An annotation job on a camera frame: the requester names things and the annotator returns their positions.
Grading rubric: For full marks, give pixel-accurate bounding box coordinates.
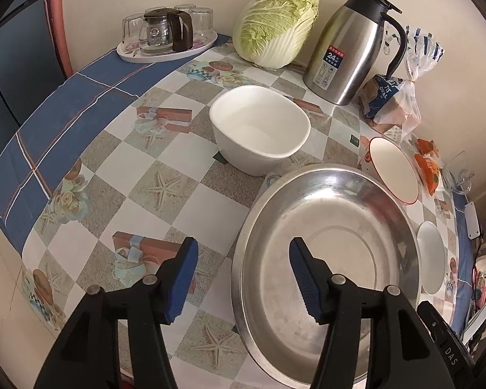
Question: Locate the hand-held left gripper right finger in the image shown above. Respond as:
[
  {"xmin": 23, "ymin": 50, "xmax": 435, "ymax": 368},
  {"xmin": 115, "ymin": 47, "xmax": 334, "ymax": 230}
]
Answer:
[{"xmin": 289, "ymin": 237, "xmax": 444, "ymax": 389}]

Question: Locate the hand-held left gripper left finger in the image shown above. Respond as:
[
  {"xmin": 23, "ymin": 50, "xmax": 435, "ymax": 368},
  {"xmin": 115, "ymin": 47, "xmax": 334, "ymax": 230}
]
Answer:
[{"xmin": 34, "ymin": 237, "xmax": 199, "ymax": 389}]

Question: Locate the large stainless steel basin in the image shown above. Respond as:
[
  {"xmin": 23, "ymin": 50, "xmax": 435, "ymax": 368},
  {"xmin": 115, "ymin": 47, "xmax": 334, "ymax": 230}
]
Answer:
[{"xmin": 231, "ymin": 163, "xmax": 424, "ymax": 387}]

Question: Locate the white round bowl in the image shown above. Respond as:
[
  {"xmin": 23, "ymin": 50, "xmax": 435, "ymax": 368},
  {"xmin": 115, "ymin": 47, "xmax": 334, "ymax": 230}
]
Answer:
[{"xmin": 416, "ymin": 221, "xmax": 447, "ymax": 296}]

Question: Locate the red-rimmed white bowl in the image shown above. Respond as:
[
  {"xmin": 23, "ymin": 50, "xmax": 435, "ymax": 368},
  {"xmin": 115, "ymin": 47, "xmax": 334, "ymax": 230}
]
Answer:
[{"xmin": 366, "ymin": 136, "xmax": 421, "ymax": 205}]

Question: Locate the white square bowl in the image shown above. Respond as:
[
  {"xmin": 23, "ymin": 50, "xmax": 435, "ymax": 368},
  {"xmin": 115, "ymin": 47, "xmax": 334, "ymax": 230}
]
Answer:
[{"xmin": 209, "ymin": 85, "xmax": 312, "ymax": 177}]

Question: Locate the white power strip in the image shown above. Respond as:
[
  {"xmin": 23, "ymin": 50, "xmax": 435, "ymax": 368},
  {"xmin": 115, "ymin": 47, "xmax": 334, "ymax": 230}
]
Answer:
[{"xmin": 463, "ymin": 202, "xmax": 482, "ymax": 241}]

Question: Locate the large orange snack packet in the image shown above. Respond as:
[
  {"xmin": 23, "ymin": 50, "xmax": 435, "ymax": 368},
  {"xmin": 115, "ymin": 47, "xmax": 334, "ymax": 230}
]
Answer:
[{"xmin": 414, "ymin": 152, "xmax": 445, "ymax": 195}]

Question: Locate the bagged sliced bread loaf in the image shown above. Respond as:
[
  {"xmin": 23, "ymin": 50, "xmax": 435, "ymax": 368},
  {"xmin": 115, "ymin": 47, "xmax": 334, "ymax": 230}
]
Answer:
[{"xmin": 358, "ymin": 24, "xmax": 446, "ymax": 134}]

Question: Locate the white oval tray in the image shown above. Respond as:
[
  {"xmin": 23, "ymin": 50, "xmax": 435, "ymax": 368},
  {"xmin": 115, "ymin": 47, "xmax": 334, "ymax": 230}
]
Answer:
[{"xmin": 117, "ymin": 28, "xmax": 218, "ymax": 64}]

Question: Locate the stainless steel thermos jug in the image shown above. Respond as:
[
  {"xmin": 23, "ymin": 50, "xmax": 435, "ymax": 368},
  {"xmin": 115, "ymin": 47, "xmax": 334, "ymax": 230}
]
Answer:
[{"xmin": 302, "ymin": 0, "xmax": 408, "ymax": 107}]

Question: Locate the napa cabbage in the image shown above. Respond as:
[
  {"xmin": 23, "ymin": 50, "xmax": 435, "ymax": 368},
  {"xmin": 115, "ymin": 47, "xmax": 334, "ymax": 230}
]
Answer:
[{"xmin": 232, "ymin": 0, "xmax": 320, "ymax": 69}]

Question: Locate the dark furniture panel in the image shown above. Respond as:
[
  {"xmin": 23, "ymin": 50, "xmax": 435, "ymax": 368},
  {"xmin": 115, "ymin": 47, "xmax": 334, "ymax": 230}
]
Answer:
[{"xmin": 0, "ymin": 0, "xmax": 71, "ymax": 126}]

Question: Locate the pink trim strip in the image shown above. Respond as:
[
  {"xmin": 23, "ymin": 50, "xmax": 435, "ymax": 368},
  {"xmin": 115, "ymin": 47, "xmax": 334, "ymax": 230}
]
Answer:
[{"xmin": 49, "ymin": 0, "xmax": 74, "ymax": 80}]

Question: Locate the glass teapot with brown handle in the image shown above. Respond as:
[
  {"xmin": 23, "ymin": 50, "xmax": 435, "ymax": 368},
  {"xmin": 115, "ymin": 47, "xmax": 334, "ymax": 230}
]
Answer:
[{"xmin": 140, "ymin": 7, "xmax": 194, "ymax": 54}]

